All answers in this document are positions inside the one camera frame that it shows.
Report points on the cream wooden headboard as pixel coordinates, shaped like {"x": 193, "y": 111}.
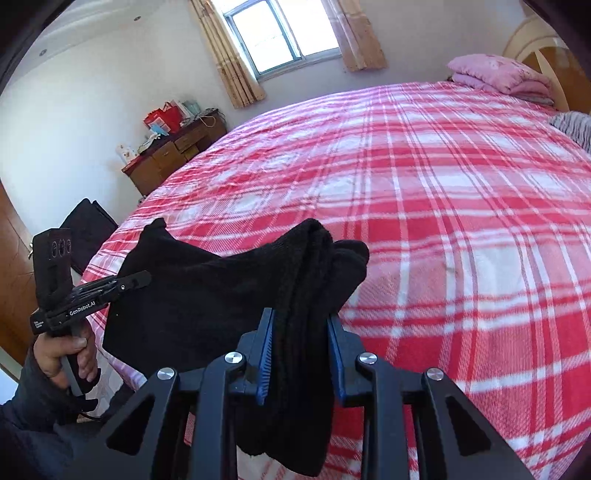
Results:
{"x": 531, "y": 41}

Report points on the folded pink blanket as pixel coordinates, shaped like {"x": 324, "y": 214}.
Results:
{"x": 498, "y": 74}

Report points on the brown wooden dresser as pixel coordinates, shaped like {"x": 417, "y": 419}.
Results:
{"x": 171, "y": 152}

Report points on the beige curtain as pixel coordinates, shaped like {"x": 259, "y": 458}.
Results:
{"x": 362, "y": 37}
{"x": 231, "y": 60}

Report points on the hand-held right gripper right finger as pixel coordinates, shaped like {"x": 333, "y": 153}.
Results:
{"x": 337, "y": 364}

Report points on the black pants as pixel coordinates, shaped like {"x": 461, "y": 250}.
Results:
{"x": 207, "y": 300}

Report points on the red plaid bed sheet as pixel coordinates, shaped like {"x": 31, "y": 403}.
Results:
{"x": 438, "y": 230}

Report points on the brown wooden door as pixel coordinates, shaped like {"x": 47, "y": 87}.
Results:
{"x": 14, "y": 277}

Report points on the black bag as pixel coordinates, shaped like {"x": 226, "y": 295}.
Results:
{"x": 90, "y": 226}

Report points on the grey striped pillow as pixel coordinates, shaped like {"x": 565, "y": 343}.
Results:
{"x": 575, "y": 129}

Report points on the red gift bag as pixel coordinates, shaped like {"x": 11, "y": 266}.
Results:
{"x": 161, "y": 117}

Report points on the person's left forearm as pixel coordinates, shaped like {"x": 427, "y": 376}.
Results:
{"x": 27, "y": 415}

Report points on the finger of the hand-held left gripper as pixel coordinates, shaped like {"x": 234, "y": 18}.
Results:
{"x": 124, "y": 281}

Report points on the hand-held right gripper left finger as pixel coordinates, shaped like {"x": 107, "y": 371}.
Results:
{"x": 265, "y": 360}

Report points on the person's left hand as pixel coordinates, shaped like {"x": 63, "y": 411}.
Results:
{"x": 51, "y": 355}

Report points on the window with metal frame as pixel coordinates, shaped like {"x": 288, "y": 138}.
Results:
{"x": 281, "y": 32}

